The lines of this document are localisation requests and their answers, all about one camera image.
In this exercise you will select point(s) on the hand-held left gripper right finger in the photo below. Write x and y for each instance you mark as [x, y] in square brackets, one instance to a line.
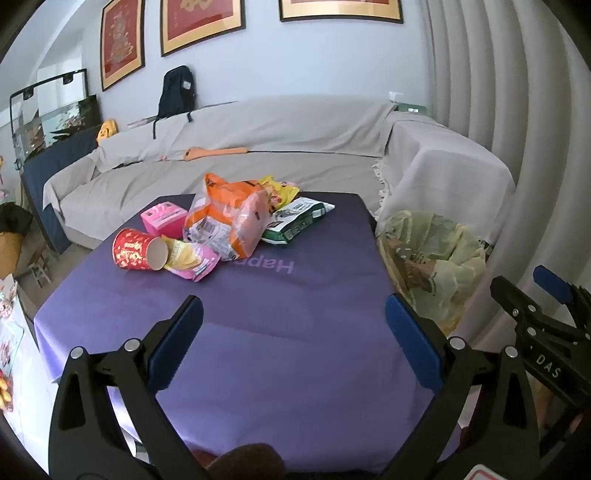
[413, 341]

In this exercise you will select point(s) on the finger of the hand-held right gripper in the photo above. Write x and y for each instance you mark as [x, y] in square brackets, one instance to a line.
[517, 302]
[551, 281]

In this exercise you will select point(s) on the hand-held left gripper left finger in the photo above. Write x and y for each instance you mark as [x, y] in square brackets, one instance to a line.
[178, 341]

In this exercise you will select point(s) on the pink chip packet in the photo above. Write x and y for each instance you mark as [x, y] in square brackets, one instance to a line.
[194, 261]

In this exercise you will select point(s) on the bin with yellow bag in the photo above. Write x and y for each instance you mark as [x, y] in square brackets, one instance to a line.
[429, 258]

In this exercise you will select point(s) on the red paper cup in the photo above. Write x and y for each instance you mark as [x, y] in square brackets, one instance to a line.
[131, 249]

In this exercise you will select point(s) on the orange plastic bag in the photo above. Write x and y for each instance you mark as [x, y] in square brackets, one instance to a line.
[231, 217]

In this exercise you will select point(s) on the green white snack packet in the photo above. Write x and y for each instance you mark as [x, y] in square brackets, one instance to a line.
[295, 219]

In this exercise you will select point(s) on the yellow snack packet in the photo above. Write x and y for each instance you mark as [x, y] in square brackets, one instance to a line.
[281, 189]

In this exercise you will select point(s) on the purple tablecloth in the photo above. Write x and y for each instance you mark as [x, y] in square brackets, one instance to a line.
[277, 323]

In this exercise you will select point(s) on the pink toy box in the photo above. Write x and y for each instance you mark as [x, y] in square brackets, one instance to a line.
[161, 217]

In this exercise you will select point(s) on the white printed cloth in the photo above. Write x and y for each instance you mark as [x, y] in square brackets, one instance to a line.
[27, 369]

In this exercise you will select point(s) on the small wooden stool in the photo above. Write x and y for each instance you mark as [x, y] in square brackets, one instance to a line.
[40, 267]

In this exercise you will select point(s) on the white curtain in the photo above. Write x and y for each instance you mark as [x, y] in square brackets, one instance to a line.
[508, 92]

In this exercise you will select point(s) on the black and tan bag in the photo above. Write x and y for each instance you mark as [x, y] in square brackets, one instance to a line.
[14, 226]

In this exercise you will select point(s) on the dark blue cover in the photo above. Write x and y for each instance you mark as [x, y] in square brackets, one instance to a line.
[51, 161]

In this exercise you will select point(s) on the pink booklet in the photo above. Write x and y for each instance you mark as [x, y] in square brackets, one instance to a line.
[141, 122]

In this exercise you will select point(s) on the yellow plush toy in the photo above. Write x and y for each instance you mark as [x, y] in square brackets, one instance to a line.
[106, 130]

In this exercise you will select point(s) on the grey covered sofa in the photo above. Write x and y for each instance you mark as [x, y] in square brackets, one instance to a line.
[277, 129]

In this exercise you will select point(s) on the dark backpack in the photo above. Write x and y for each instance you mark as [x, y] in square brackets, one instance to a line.
[175, 92]

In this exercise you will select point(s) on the glass tank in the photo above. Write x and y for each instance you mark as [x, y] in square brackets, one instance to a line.
[51, 115]

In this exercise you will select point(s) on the tall red framed picture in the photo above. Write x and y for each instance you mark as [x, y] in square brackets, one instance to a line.
[122, 46]

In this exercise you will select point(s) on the red picture with gold character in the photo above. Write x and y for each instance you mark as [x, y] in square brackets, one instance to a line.
[198, 23]

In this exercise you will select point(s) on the wide red framed picture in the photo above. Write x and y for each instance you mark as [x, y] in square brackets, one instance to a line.
[341, 9]

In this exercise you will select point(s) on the white wall plug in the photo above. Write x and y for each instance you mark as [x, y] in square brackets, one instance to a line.
[395, 97]

